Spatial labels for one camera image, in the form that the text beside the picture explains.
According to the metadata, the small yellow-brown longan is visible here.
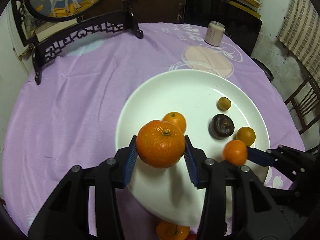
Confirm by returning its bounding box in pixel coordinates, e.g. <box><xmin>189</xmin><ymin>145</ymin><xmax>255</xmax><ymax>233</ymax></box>
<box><xmin>217</xmin><ymin>97</ymin><xmax>232</xmax><ymax>111</ymax></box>

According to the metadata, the ornate black stand screen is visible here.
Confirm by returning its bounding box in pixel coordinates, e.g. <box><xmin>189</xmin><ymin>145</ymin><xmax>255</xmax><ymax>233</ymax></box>
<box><xmin>5</xmin><ymin>0</ymin><xmax>144</xmax><ymax>85</ymax></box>

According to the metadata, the small orange mandarin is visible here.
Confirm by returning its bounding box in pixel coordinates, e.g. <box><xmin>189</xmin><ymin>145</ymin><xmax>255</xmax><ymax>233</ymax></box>
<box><xmin>222</xmin><ymin>140</ymin><xmax>248</xmax><ymax>166</ymax></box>

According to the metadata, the wooden chair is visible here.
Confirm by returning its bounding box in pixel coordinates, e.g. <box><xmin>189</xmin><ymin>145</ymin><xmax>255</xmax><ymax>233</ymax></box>
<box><xmin>284</xmin><ymin>74</ymin><xmax>319</xmax><ymax>135</ymax></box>

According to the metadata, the dark round stool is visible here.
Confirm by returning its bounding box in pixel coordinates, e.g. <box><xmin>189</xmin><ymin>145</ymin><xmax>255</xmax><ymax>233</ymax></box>
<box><xmin>251</xmin><ymin>57</ymin><xmax>274</xmax><ymax>82</ymax></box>

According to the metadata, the purple tablecloth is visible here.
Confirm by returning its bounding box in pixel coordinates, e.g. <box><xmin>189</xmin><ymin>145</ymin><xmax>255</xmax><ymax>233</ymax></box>
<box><xmin>2</xmin><ymin>23</ymin><xmax>304</xmax><ymax>232</ymax></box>

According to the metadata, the large orange mandarin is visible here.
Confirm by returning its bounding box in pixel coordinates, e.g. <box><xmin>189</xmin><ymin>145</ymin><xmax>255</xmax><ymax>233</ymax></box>
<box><xmin>136</xmin><ymin>120</ymin><xmax>185</xmax><ymax>169</ymax></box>

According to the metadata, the yellow-orange kumquat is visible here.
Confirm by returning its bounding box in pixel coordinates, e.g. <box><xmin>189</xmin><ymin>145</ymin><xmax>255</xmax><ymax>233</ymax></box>
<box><xmin>235</xmin><ymin>127</ymin><xmax>256</xmax><ymax>147</ymax></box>

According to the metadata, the white round plate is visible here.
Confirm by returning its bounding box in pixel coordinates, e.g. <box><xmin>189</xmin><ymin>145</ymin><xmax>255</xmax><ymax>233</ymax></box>
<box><xmin>116</xmin><ymin>69</ymin><xmax>270</xmax><ymax>226</ymax></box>

